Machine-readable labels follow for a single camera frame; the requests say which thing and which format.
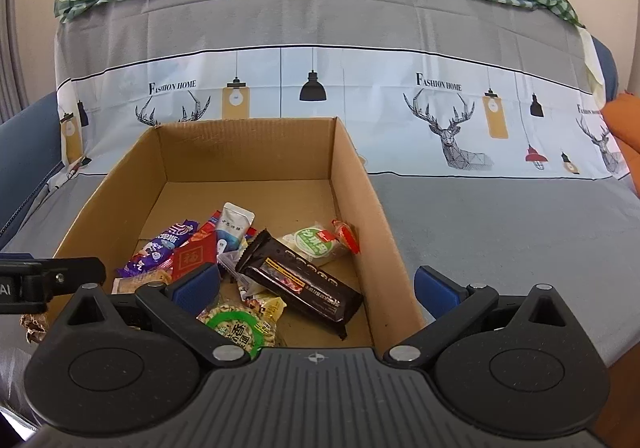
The dark brown snack bar packet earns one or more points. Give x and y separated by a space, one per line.
300 285

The white blue sachet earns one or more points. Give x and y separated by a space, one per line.
232 228

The grey curtain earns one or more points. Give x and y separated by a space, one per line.
7 27

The green-rimmed round snack packet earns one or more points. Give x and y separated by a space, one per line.
240 328

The red envelope packet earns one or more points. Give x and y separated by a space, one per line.
192 258

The purple snack packet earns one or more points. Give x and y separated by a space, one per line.
155 248

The orange cushion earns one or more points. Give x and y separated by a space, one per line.
625 127

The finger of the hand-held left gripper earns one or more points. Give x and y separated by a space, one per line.
75 273

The cardboard box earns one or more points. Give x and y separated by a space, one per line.
250 152

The small red yellow candy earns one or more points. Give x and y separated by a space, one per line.
347 238

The brown speckled packet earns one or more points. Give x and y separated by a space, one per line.
35 328

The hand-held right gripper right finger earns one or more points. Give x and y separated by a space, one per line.
435 288

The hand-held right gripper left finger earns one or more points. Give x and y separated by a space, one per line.
197 285

